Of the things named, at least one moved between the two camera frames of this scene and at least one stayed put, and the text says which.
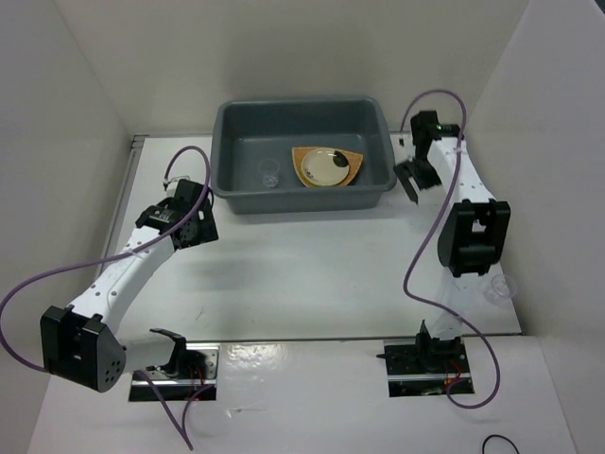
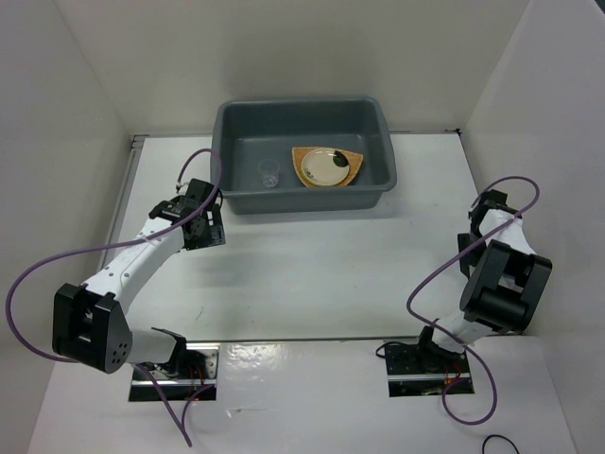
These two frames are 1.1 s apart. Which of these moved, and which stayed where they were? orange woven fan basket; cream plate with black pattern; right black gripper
Moved: right black gripper
Stayed: orange woven fan basket; cream plate with black pattern
